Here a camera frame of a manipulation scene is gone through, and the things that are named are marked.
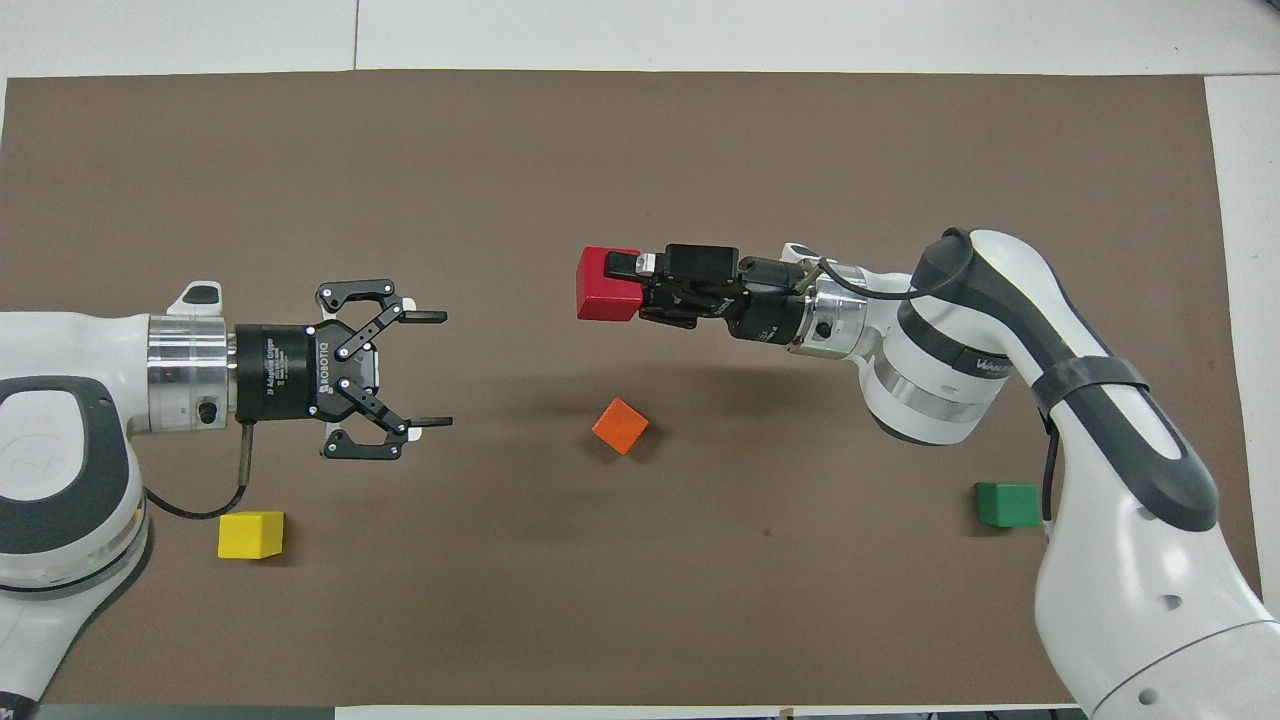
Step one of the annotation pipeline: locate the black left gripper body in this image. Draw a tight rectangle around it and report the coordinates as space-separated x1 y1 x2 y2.
235 322 386 426

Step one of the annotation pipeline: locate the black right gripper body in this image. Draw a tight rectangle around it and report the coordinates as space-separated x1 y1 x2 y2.
700 257 823 347

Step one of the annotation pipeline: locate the red wooden block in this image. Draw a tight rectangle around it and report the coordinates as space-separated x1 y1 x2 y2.
576 246 646 323

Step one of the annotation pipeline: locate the orange wooden block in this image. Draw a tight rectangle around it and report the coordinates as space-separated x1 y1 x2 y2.
591 397 649 456

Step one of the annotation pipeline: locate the yellow wooden block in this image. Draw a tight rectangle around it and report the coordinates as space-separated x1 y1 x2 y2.
218 511 285 561

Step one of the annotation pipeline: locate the green wooden block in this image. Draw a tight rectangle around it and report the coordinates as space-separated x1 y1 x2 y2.
976 482 1045 529

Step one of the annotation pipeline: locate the brown table mat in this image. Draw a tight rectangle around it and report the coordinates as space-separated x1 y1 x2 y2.
0 70 1263 707

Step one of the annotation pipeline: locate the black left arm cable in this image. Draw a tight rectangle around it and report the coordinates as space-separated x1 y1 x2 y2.
143 422 257 521

